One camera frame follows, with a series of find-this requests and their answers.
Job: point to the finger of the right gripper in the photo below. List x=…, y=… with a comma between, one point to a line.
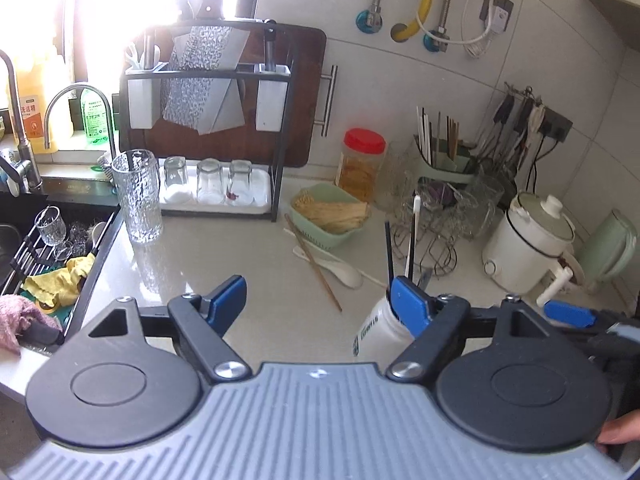
x=569, y=314

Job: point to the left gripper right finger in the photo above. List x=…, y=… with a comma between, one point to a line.
x=436, y=326

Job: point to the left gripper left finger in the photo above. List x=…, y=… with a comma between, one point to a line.
x=201, y=323

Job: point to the white ceramic jar mug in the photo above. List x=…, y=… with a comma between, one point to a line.
x=381, y=337

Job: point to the black chopstick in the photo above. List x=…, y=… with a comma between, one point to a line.
x=390, y=267

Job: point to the white chopstick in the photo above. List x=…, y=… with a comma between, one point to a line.
x=414, y=228

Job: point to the wooden chopstick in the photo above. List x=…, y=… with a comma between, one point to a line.
x=314, y=266

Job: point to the person's right hand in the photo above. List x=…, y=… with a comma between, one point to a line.
x=621, y=430

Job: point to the white electric cooker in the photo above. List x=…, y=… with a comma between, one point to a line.
x=532, y=235

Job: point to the green electric kettle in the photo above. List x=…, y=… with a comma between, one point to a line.
x=608, y=250

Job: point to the glass pitcher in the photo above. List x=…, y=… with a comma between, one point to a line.
x=482, y=196

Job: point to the black metal rack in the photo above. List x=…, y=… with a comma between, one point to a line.
x=221, y=75

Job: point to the white drip tray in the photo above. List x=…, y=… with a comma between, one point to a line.
x=212, y=187

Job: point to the yellow cloth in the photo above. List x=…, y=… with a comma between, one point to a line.
x=60, y=288

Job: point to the green plastic basket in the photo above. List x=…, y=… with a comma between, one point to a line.
x=327, y=215

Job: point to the green chopstick holder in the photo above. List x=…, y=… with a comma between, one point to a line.
x=454, y=171

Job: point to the tall textured glass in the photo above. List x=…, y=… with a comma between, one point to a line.
x=136, y=176

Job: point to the stemmed glass in sink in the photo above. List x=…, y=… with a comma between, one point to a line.
x=51, y=226

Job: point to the red lid plastic jar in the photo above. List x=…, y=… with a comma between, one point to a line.
x=362, y=154

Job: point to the pink cloth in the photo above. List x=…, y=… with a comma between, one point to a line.
x=17, y=314

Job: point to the brown wooden cutting board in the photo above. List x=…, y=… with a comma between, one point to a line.
x=166, y=139

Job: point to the metal wire cup rack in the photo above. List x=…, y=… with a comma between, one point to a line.
x=441, y=227

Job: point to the black wall socket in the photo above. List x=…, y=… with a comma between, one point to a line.
x=555, y=126

